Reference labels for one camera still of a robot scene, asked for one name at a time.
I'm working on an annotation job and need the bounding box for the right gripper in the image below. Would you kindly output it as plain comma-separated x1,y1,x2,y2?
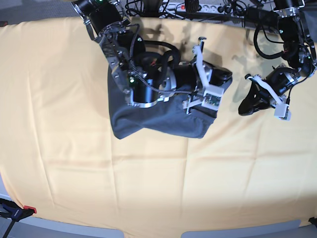
173,37,232,115

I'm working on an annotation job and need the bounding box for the blue-grey T-shirt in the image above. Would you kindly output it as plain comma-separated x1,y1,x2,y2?
107,69,217,139

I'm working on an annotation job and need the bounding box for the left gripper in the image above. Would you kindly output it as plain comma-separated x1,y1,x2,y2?
238,68,301,116

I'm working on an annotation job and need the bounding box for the white power strip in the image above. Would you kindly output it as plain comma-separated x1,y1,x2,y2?
159,1,233,15

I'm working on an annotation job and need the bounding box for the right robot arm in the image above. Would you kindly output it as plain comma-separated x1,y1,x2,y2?
71,0,232,111

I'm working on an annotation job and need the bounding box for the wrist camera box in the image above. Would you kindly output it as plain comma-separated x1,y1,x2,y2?
274,103,291,121
201,85,224,111

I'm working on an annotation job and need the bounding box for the black clamp at right edge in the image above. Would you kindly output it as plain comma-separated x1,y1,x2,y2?
309,217,317,228

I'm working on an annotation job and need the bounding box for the yellow table cloth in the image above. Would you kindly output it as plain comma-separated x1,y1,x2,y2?
0,17,317,237

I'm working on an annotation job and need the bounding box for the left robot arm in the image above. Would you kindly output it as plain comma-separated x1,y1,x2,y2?
238,0,317,120

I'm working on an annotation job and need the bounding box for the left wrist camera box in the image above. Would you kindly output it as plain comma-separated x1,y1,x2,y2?
274,103,291,121

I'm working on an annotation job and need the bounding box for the blue clamp with red pad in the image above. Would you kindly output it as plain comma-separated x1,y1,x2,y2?
0,198,37,238

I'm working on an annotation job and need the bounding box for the black power adapter brick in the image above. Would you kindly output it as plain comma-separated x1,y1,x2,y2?
244,7,278,27

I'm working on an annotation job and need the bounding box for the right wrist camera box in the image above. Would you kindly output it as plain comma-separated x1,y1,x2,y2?
201,85,224,111

